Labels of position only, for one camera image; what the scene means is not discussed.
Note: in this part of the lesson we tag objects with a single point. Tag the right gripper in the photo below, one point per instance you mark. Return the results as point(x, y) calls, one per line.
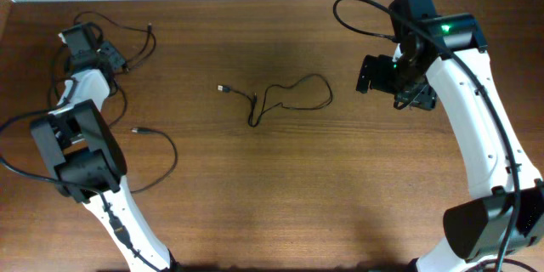
point(378, 65)

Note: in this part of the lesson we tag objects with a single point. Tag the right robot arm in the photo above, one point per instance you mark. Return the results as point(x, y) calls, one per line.
point(444, 60)

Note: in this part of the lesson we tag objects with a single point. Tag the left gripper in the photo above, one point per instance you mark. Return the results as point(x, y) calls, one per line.
point(118, 58)

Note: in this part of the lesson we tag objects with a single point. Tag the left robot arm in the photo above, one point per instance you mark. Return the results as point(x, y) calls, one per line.
point(79, 150)

